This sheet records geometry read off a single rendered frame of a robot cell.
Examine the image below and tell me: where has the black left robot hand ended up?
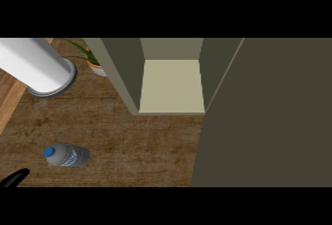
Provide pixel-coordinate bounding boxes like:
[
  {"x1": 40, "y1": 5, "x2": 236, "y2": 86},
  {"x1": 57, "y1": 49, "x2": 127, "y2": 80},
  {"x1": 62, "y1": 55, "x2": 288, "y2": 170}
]
[{"x1": 0, "y1": 168, "x2": 31, "y2": 188}]

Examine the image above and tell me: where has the clear blue-capped water bottle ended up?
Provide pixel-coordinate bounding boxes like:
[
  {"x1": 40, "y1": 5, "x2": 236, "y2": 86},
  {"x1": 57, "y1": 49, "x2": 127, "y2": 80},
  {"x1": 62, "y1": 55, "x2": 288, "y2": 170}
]
[{"x1": 43, "y1": 142, "x2": 91, "y2": 168}]

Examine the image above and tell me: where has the olive green cabinet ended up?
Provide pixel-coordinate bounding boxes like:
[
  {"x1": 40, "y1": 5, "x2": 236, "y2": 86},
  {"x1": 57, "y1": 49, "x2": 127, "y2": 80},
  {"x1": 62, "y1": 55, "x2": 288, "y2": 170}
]
[{"x1": 81, "y1": 38, "x2": 246, "y2": 116}]

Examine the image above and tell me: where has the dark olive cabinet door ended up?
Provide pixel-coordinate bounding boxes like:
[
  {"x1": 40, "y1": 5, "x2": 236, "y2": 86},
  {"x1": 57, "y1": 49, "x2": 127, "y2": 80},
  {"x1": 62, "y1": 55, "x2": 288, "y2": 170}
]
[{"x1": 189, "y1": 38, "x2": 332, "y2": 188}]

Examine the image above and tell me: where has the white paper towel roll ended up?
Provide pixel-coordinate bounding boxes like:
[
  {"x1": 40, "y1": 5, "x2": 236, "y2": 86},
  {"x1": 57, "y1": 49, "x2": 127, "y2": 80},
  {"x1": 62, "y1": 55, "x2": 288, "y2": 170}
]
[{"x1": 0, "y1": 38, "x2": 79, "y2": 99}]

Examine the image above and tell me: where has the potted green plant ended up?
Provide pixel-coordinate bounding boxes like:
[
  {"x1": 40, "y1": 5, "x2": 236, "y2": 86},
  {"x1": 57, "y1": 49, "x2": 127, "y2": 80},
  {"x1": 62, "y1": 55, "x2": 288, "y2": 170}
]
[{"x1": 60, "y1": 38, "x2": 109, "y2": 78}]

